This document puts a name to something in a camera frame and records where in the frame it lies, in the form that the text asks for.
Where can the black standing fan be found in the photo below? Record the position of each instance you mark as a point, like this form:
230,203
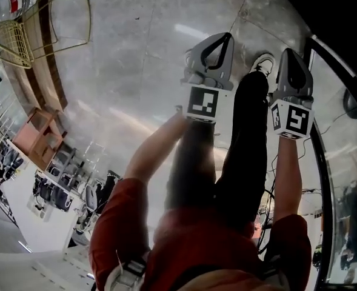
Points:
352,105

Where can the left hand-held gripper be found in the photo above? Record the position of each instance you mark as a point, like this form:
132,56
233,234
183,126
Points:
204,103

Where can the person's black trousers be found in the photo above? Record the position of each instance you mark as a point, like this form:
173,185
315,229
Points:
248,147

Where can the pink wooden shelf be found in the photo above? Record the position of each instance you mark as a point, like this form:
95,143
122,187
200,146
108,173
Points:
26,135

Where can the person's right forearm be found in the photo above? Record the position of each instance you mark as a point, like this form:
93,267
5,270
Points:
287,177

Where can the person's left forearm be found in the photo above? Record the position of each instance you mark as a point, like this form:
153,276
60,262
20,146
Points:
154,150

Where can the black mini fridge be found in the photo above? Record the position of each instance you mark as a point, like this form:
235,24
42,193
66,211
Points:
332,5

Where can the wooden platform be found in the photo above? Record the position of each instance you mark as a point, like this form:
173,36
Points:
45,80

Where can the person's red shirt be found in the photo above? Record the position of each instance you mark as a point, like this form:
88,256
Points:
211,247

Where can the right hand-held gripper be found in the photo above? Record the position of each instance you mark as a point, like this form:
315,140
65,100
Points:
293,120

